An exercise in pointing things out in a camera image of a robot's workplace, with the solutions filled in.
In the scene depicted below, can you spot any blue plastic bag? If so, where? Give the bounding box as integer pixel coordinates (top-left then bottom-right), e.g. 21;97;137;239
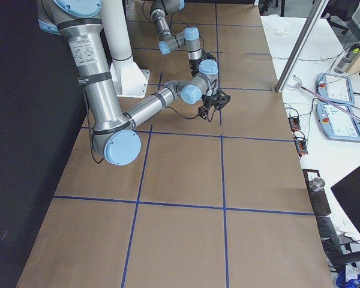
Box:
335;265;360;288

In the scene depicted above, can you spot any silver metal cup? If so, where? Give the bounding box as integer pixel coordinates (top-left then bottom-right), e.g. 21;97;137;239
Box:
308;177;325;192

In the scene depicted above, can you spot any blue teach pendant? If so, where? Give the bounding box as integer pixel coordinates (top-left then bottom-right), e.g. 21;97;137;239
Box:
316;102;360;143
316;73;355;106

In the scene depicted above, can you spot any upper blue teach pendant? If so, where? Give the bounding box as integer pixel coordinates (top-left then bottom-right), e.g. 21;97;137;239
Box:
316;73;355;106

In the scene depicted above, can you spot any upper orange black connector block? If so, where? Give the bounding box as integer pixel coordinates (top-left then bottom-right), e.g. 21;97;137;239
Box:
288;116;301;132

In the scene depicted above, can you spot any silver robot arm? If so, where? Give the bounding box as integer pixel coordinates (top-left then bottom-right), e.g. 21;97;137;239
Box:
150;0;215;77
37;1;230;166

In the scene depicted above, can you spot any black computer monitor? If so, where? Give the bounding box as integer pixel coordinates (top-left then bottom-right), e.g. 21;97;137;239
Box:
331;166;360;233

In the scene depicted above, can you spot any black office chair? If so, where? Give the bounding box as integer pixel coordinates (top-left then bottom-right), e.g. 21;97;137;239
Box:
322;0;360;30

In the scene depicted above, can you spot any lower orange black connector block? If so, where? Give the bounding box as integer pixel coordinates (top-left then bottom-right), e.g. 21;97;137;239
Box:
293;136;308;157

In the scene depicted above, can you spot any long grabber stick tool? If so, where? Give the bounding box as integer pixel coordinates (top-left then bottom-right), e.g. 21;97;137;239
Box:
292;74;360;127

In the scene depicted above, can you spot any orange black connector block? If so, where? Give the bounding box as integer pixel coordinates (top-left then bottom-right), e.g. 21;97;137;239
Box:
288;116;301;132
293;136;308;157

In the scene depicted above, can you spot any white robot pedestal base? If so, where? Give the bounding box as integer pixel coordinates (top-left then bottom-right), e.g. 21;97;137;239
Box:
100;0;149;98

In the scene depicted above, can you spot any lower blue teach pendant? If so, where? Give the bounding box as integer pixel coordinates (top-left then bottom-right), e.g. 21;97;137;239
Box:
316;102;360;143

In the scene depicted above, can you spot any black table clamp plate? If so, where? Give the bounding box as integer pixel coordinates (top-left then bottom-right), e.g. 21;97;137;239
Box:
302;169;331;217

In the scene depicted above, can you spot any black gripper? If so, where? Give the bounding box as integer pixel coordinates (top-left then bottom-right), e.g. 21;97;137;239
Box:
189;53;218;77
198;89;230;119

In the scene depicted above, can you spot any aluminium frame post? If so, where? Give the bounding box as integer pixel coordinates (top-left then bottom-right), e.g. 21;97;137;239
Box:
275;0;329;93

